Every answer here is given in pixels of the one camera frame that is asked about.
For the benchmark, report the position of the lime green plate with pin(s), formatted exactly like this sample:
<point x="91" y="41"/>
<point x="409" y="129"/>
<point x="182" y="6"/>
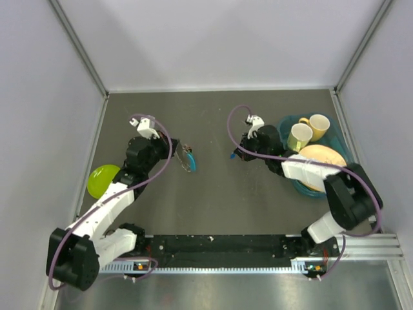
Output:
<point x="100" y="179"/>

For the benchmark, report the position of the teal plastic bin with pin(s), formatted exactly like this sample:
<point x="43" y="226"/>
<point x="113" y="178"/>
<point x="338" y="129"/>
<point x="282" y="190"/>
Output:
<point x="331" y="148"/>

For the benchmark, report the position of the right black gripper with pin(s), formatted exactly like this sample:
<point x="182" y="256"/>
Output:
<point x="244" y="155"/>

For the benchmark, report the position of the yellow mug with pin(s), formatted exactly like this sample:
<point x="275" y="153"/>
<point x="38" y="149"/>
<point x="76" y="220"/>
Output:
<point x="319" y="125"/>

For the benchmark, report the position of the cream floral plate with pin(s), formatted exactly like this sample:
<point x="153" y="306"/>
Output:
<point x="323" y="154"/>

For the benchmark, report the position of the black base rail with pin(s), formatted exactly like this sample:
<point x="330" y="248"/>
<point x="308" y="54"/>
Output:
<point x="250" y="254"/>

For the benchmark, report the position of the metal key disc blue handle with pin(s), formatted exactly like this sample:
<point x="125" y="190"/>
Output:
<point x="184" y="154"/>

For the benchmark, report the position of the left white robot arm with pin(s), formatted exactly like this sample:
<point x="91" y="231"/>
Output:
<point x="76" y="254"/>

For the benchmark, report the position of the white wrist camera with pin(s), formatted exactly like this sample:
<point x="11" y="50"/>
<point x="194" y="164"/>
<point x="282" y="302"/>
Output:
<point x="255" y="122"/>
<point x="145" y="127"/>

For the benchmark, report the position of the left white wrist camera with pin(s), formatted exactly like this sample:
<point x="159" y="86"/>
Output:
<point x="145" y="127"/>

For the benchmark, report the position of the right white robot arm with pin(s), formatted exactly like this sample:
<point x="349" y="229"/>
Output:
<point x="351" y="196"/>

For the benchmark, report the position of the pale green mug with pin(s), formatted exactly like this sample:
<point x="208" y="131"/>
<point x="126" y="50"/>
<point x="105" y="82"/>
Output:
<point x="299" y="136"/>

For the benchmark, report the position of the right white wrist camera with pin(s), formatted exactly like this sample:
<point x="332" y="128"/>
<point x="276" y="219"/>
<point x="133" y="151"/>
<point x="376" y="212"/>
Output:
<point x="255" y="122"/>

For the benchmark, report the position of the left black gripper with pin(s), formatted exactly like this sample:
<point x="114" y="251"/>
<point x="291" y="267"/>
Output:
<point x="174" y="143"/>

